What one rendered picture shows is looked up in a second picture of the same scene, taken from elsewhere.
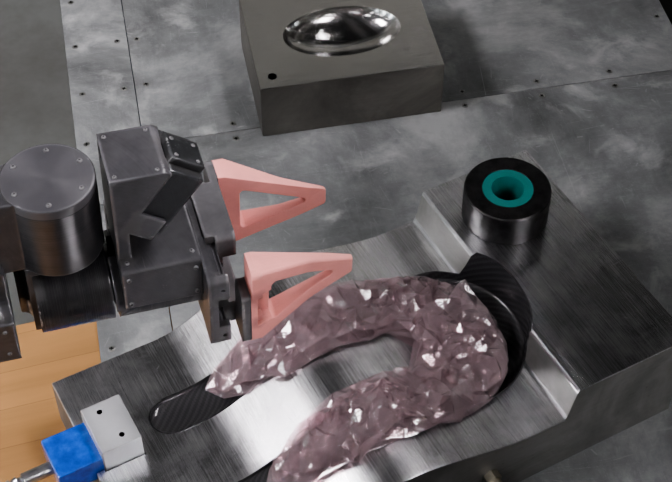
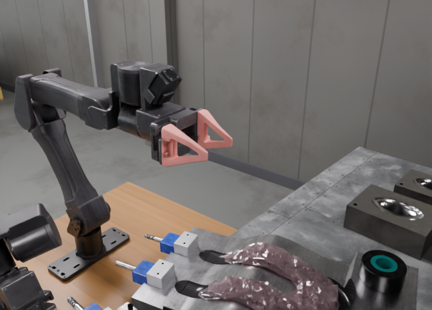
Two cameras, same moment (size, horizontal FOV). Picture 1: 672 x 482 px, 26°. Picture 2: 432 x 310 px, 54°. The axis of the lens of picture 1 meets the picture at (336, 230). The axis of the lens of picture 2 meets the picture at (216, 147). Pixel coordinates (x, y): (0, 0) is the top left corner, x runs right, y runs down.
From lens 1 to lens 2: 0.72 m
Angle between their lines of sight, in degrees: 48
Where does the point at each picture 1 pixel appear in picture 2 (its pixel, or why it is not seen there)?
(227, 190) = (200, 119)
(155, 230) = (151, 100)
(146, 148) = (161, 67)
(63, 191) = (131, 67)
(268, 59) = (360, 200)
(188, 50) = (348, 196)
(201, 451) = (201, 269)
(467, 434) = not seen: outside the picture
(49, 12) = not seen: hidden behind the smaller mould
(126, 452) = (181, 250)
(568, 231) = (401, 301)
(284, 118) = (352, 223)
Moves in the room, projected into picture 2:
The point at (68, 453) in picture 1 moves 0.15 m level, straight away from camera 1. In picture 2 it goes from (170, 239) to (207, 209)
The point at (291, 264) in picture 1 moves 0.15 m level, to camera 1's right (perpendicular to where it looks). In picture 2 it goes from (180, 136) to (243, 175)
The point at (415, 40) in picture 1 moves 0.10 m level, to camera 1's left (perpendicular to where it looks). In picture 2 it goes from (423, 224) to (386, 206)
